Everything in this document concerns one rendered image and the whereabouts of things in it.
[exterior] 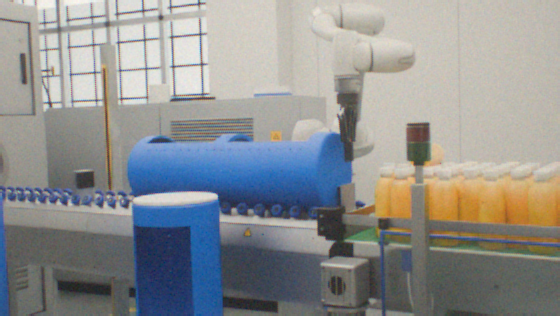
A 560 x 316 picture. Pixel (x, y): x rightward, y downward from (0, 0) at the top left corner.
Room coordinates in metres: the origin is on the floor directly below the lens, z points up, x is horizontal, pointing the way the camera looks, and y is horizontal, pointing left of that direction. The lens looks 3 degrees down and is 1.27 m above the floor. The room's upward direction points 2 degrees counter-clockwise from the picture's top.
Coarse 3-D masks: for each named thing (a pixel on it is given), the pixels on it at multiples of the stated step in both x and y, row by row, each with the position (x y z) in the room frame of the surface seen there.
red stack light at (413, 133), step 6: (408, 126) 1.58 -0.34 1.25; (414, 126) 1.56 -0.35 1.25; (420, 126) 1.55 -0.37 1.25; (426, 126) 1.56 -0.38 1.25; (408, 132) 1.57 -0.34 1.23; (414, 132) 1.56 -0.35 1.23; (420, 132) 1.55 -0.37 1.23; (426, 132) 1.55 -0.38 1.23; (408, 138) 1.57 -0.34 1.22; (414, 138) 1.56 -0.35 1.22; (420, 138) 1.55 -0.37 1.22; (426, 138) 1.55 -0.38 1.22
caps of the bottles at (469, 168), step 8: (448, 168) 1.82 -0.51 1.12; (456, 168) 1.82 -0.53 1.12; (464, 168) 1.88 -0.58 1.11; (472, 168) 1.78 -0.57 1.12; (480, 168) 1.81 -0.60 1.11; (488, 168) 1.88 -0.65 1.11; (496, 168) 1.76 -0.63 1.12; (504, 168) 1.81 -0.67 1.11; (512, 168) 1.88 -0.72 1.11; (520, 168) 1.75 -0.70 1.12; (528, 168) 1.74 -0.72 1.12; (536, 168) 1.87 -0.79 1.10; (544, 168) 1.70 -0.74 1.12; (552, 168) 1.74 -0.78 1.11; (488, 176) 1.69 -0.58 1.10; (496, 176) 1.69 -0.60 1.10; (520, 176) 1.68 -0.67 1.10; (536, 176) 1.63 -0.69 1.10; (544, 176) 1.61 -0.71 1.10
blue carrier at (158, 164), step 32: (128, 160) 2.46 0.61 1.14; (160, 160) 2.36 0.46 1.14; (192, 160) 2.28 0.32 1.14; (224, 160) 2.20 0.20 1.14; (256, 160) 2.13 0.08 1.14; (288, 160) 2.06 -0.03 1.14; (320, 160) 2.01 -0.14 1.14; (160, 192) 2.39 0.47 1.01; (224, 192) 2.21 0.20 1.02; (256, 192) 2.14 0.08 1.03; (288, 192) 2.07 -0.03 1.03; (320, 192) 2.01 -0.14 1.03
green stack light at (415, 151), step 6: (408, 144) 1.57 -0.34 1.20; (414, 144) 1.56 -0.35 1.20; (420, 144) 1.55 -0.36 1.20; (426, 144) 1.55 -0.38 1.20; (408, 150) 1.57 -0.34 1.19; (414, 150) 1.56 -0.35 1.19; (420, 150) 1.55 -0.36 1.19; (426, 150) 1.55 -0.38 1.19; (408, 156) 1.57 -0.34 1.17; (414, 156) 1.56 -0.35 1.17; (420, 156) 1.55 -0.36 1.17; (426, 156) 1.55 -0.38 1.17
